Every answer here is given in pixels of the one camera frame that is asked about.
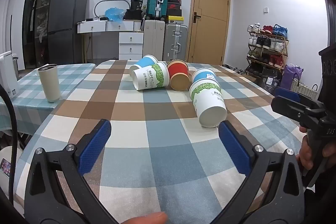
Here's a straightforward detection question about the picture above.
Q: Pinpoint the wooden door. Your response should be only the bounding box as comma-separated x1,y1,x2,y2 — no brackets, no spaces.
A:
185,0,232,66

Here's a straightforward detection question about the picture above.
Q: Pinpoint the yellow black shoe box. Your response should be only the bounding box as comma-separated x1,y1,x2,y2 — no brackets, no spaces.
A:
165,16,184,25

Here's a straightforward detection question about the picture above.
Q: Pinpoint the silver suitcase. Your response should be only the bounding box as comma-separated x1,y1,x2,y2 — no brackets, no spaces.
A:
163,23,189,62

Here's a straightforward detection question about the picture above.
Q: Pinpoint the stack of dark shoe boxes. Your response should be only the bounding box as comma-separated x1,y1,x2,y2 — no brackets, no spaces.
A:
167,0,182,17

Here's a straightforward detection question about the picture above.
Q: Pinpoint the small-check light blue tablecloth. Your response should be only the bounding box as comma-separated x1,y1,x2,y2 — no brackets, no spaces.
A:
0,63,96,133

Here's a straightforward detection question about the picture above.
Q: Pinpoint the black cable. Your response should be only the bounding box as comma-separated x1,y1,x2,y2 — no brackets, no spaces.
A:
0,84,18,205

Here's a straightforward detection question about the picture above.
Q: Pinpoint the dark glass display cabinet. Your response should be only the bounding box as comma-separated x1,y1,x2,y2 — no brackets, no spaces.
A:
22,0,65,70

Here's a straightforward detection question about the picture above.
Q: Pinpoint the oval mirror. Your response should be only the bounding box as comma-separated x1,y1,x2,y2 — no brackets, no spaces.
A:
94,0,131,21

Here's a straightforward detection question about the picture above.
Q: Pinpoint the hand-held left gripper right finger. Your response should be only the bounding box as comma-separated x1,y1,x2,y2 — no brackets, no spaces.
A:
215,120,306,224

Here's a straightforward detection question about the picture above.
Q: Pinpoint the smartphone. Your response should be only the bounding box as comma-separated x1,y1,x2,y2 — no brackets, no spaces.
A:
0,158,12,176

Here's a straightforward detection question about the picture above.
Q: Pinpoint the purple shopping bag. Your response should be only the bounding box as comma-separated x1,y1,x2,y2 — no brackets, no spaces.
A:
282,64,304,91

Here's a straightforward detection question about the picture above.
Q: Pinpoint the dark grey refrigerator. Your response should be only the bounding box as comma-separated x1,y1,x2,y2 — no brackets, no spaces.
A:
47,0,90,66

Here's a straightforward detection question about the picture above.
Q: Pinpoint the person's left hand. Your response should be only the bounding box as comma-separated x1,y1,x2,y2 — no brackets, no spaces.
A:
115,212,168,224

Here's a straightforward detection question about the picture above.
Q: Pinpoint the green print white paper cup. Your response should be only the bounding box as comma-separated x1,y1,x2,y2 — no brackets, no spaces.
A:
132,62,168,92
189,79,228,128

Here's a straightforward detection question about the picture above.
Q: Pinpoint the blue and white paper cup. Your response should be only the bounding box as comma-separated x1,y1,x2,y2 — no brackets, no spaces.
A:
192,68,217,84
129,55,158,77

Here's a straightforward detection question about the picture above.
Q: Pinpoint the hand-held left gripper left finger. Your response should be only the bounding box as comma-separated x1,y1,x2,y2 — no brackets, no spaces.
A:
24,119,116,224

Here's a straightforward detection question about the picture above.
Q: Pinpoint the brown blue checked tablecloth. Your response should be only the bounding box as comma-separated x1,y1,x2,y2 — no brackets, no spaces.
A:
13,59,302,224

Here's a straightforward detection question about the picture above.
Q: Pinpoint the beige suitcase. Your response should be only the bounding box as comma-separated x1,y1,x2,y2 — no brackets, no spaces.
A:
143,20,166,61

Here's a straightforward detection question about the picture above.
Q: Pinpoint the white plastic appliance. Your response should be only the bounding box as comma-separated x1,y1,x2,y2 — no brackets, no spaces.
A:
0,51,19,98

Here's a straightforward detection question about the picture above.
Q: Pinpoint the blue plastic bag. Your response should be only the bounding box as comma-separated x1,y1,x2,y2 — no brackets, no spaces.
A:
105,7,126,24

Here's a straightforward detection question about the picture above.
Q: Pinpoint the person's right hand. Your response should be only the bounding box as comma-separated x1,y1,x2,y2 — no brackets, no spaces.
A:
296,126,336,172

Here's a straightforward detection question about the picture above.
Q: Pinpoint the beige insulated tumbler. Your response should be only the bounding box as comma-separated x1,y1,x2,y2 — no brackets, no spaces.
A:
37,64,61,103

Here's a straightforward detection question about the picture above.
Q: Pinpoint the dark printed box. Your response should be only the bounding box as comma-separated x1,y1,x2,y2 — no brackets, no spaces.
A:
262,68,284,95

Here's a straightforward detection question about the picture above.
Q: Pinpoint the red paper cup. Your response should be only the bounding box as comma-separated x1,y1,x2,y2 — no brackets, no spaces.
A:
167,59,190,92

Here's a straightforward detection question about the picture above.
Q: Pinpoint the white round stool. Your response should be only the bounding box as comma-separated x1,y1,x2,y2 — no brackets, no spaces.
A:
0,146,19,189

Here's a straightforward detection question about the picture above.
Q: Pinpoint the wooden shoe rack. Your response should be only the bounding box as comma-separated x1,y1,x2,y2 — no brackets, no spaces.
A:
245,30,289,77

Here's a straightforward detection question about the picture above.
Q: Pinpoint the group of assorted shoes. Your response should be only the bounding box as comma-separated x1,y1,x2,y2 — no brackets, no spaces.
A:
222,23,288,75

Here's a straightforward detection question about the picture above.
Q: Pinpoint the white wicker basket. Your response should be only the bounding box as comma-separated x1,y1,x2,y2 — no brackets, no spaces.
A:
290,78,320,100

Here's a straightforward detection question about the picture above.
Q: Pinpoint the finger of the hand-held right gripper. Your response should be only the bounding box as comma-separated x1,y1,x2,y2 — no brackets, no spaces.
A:
271,96,319,123
275,86,324,109

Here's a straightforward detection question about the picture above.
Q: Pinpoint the black bag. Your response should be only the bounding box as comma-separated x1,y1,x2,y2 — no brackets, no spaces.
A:
123,0,144,21

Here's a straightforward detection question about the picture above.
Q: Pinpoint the white vanity desk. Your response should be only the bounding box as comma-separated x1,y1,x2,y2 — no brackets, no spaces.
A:
77,19,144,61

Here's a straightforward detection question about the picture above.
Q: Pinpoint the white drawer unit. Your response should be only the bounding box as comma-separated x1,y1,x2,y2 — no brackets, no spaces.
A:
119,32,144,61

